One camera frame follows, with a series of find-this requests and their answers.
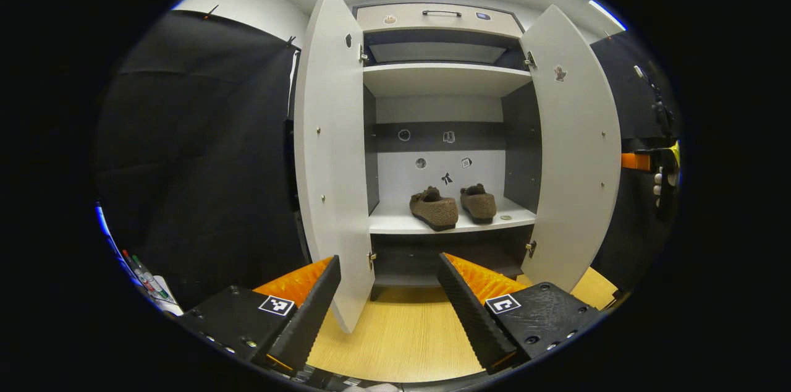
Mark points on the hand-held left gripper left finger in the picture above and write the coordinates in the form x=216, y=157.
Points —
x=315, y=308

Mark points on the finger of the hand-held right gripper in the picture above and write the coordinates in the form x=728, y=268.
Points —
x=635, y=161

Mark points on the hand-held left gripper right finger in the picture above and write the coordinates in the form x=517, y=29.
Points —
x=466, y=311

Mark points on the light grey cabinet door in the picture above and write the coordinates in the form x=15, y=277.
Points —
x=334, y=151
x=575, y=151

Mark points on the brown suede shoe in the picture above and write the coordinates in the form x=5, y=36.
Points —
x=479, y=203
x=435, y=209

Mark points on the grey shoe cabinet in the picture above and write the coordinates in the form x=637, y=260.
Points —
x=432, y=110

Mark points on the white cabinet shelf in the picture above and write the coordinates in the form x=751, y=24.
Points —
x=445, y=78
x=395, y=222

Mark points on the green cap marker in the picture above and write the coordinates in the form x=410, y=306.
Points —
x=151, y=277

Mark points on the red cap marker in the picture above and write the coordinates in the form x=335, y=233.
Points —
x=139, y=271

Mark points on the black backdrop cloth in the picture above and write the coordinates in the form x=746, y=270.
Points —
x=204, y=163

